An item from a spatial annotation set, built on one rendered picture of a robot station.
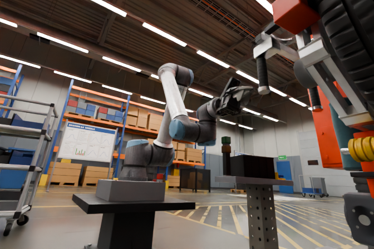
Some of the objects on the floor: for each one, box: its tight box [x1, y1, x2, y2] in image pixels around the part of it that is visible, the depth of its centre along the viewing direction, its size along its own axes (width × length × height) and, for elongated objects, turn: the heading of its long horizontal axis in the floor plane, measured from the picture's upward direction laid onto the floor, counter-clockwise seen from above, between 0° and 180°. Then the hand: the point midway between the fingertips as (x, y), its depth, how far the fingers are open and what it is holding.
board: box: [46, 119, 118, 192], centre depth 564 cm, size 150×50×195 cm, turn 133°
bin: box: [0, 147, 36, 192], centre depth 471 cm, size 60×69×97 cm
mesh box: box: [179, 168, 211, 192], centre depth 894 cm, size 88×127×97 cm
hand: (251, 87), depth 72 cm, fingers closed
